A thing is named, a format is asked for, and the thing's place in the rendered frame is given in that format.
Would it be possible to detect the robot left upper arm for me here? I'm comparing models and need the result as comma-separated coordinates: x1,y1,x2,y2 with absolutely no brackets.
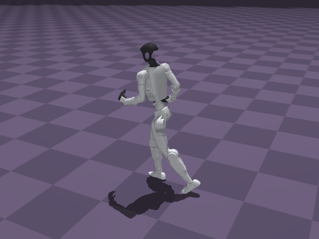
137,70,149,103

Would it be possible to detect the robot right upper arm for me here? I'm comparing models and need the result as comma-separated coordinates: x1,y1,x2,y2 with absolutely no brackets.
162,63,180,91

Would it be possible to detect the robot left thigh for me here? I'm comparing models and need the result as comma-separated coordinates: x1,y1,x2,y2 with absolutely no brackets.
151,115,179,159

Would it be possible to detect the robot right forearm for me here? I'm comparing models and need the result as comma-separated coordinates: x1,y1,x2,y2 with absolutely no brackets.
166,88,180,103

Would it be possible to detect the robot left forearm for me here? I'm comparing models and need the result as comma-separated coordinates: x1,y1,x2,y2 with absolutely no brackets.
120,95,141,106

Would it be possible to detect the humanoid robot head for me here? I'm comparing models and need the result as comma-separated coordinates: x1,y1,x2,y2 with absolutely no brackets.
140,43,160,67

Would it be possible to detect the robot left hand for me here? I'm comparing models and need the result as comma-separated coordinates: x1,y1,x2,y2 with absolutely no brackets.
118,90,127,100

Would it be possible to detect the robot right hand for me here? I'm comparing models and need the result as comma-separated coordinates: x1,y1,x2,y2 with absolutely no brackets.
154,96,169,103

